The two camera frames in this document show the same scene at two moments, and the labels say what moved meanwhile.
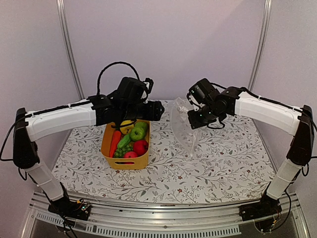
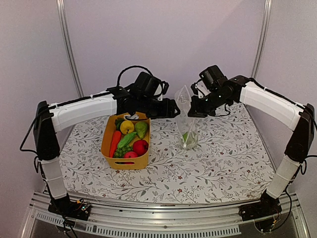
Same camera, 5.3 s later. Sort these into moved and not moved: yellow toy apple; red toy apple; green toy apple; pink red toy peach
Moved: green toy apple
Not moved: pink red toy peach; red toy apple; yellow toy apple
